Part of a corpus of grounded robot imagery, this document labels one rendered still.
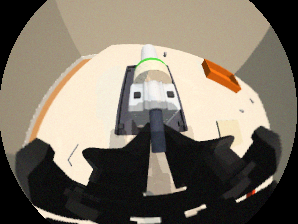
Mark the orange rectangular tray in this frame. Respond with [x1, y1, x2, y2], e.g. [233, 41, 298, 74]
[202, 59, 242, 92]

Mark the grey metal shaft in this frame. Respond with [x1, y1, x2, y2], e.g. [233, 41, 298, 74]
[149, 109, 166, 153]

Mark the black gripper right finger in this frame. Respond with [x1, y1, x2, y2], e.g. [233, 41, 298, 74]
[164, 123, 235, 189]

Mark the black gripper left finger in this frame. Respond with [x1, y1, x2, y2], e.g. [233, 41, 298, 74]
[82, 121, 150, 193]

